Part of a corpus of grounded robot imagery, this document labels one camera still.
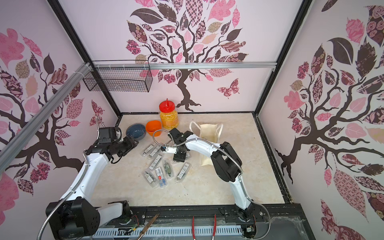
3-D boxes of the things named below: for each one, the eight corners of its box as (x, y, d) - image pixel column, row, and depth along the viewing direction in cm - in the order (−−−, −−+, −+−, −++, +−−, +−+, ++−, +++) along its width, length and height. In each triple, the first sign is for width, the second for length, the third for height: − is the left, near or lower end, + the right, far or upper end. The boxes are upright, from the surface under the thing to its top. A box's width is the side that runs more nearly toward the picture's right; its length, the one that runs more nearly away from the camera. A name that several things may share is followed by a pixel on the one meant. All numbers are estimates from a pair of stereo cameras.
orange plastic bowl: (146, 136, 108) (144, 131, 103) (149, 125, 115) (147, 120, 110) (160, 136, 108) (159, 131, 103) (162, 125, 115) (161, 120, 110)
